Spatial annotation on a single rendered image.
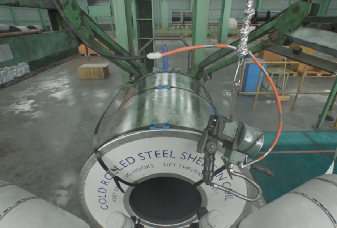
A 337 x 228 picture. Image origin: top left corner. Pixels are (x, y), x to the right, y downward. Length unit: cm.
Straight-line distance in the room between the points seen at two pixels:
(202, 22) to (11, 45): 494
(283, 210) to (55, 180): 280
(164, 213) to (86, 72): 623
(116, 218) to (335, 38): 140
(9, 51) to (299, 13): 152
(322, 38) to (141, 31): 642
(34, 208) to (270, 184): 265
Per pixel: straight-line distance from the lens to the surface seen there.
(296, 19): 152
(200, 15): 550
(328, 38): 135
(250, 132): 93
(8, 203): 51
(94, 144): 118
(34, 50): 105
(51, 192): 287
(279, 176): 301
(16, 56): 96
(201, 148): 86
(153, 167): 117
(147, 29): 727
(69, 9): 135
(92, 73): 721
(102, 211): 155
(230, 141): 91
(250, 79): 537
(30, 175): 327
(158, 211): 167
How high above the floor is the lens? 190
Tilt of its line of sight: 27 degrees down
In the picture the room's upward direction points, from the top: straight up
